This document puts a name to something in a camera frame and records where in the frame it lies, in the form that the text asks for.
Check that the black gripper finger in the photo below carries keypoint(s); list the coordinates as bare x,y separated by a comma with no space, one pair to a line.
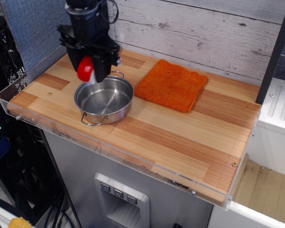
102,68
75,56

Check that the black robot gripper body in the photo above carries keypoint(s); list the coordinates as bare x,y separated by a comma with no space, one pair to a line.
88,32

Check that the red and white brush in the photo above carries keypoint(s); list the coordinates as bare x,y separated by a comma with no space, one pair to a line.
86,71

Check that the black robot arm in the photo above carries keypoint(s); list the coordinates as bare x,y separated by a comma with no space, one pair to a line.
110,4

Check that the blue fabric partition panel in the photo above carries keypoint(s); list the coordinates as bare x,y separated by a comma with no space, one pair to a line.
33,24

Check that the orange knitted cloth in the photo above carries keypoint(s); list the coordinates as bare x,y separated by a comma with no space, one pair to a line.
172,86

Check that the clear acrylic table guard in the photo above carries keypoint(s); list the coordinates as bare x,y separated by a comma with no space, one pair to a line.
198,152

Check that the silver toy fridge cabinet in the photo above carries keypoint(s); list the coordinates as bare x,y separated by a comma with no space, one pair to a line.
169,206

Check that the silver dispenser panel with buttons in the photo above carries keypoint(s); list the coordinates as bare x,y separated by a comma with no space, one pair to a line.
122,205

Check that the white plastic shelf unit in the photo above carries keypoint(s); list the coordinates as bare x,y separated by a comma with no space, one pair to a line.
259,191

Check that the stainless steel two-handled pot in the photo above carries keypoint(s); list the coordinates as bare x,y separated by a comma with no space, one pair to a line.
107,102

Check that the black vertical post right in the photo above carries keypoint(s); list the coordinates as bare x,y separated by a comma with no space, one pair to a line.
269,74

